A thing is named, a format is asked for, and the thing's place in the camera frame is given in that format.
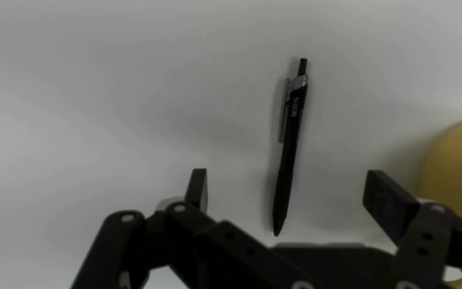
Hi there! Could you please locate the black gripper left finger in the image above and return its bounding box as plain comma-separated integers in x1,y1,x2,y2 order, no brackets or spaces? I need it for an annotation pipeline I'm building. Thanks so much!
70,167,317,289

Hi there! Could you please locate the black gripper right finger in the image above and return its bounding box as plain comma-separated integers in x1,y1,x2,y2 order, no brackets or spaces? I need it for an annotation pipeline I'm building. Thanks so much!
363,169,462,289

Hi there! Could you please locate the black click pen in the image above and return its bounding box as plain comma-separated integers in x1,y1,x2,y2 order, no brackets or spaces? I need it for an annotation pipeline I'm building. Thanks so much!
272,57,312,238

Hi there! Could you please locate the yellow mug with orange print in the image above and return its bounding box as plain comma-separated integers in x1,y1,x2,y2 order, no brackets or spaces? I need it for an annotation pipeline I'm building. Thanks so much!
416,114,462,289

